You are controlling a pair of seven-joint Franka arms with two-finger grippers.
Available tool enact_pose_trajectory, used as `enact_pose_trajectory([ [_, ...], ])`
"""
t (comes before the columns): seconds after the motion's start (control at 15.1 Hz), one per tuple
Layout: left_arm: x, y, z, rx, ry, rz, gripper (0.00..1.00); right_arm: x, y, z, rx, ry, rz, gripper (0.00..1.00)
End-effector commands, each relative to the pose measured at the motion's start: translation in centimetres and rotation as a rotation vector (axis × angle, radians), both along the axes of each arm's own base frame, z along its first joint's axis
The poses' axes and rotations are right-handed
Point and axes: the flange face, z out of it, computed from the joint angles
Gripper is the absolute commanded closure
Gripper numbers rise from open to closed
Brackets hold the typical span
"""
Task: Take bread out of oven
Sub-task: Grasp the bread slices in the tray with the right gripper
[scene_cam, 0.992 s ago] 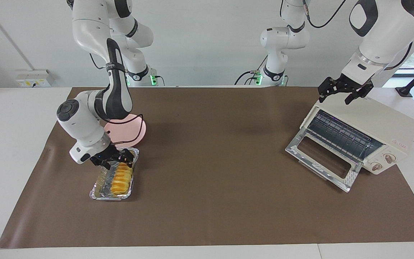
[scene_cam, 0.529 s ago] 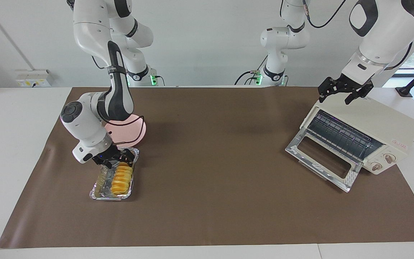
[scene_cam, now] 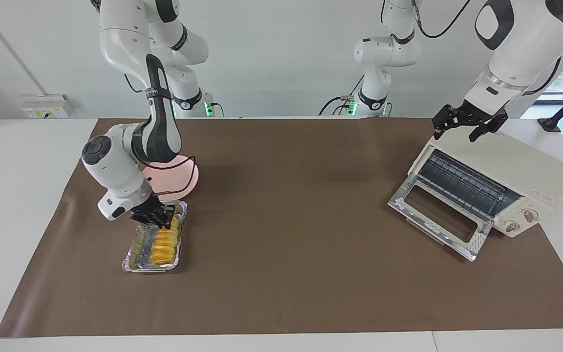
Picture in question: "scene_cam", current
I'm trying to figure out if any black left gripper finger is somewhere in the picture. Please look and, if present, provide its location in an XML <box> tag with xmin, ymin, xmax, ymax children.
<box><xmin>433</xmin><ymin>104</ymin><xmax>457</xmax><ymax>141</ymax></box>
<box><xmin>468</xmin><ymin>110</ymin><xmax>508</xmax><ymax>142</ymax></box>

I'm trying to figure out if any sliced golden bread loaf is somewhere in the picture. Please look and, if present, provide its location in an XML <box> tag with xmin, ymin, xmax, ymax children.
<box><xmin>150</xmin><ymin>217</ymin><xmax>183</xmax><ymax>265</ymax></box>

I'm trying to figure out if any silver foil baking tray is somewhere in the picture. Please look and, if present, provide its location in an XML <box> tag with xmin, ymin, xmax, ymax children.
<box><xmin>122</xmin><ymin>199</ymin><xmax>189</xmax><ymax>273</ymax></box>

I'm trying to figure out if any cream toaster oven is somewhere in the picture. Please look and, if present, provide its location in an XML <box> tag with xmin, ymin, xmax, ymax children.
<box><xmin>408</xmin><ymin>126</ymin><xmax>563</xmax><ymax>239</ymax></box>

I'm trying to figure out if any glass oven door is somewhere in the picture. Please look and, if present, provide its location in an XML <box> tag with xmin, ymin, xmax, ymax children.
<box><xmin>388</xmin><ymin>174</ymin><xmax>495</xmax><ymax>262</ymax></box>

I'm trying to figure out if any pink round plate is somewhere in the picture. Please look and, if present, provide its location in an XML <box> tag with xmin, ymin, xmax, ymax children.
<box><xmin>142</xmin><ymin>155</ymin><xmax>199</xmax><ymax>201</ymax></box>

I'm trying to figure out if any brown table mat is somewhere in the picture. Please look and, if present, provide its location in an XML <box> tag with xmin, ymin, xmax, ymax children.
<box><xmin>0</xmin><ymin>117</ymin><xmax>563</xmax><ymax>338</ymax></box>

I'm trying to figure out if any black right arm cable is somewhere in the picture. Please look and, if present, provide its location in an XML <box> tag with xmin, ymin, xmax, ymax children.
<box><xmin>124</xmin><ymin>73</ymin><xmax>197</xmax><ymax>185</ymax></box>

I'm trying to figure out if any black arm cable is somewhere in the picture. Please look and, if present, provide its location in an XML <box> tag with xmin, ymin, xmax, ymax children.
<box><xmin>412</xmin><ymin>0</ymin><xmax>563</xmax><ymax>96</ymax></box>
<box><xmin>124</xmin><ymin>73</ymin><xmax>197</xmax><ymax>185</ymax></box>

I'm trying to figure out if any metal oven wire rack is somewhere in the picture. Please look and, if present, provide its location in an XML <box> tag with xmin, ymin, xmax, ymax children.
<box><xmin>417</xmin><ymin>149</ymin><xmax>522</xmax><ymax>219</ymax></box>

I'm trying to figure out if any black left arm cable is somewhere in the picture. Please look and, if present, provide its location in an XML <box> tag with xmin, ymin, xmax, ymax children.
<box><xmin>412</xmin><ymin>0</ymin><xmax>563</xmax><ymax>96</ymax></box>

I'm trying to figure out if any white wall socket box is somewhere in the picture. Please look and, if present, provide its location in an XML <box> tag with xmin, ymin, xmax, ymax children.
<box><xmin>20</xmin><ymin>94</ymin><xmax>73</xmax><ymax>119</ymax></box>

